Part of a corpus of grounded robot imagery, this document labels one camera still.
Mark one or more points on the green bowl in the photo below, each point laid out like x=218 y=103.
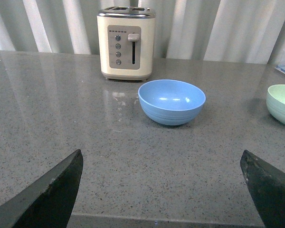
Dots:
x=275 y=101

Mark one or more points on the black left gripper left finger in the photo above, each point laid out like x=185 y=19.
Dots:
x=49 y=201

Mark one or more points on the white curtain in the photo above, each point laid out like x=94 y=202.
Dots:
x=244 y=31

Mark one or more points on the blue bowl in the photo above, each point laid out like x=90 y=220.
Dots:
x=171 y=102

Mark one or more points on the cream two-slot toaster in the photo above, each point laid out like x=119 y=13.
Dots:
x=126 y=40

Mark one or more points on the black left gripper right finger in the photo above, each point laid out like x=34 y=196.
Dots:
x=266 y=185

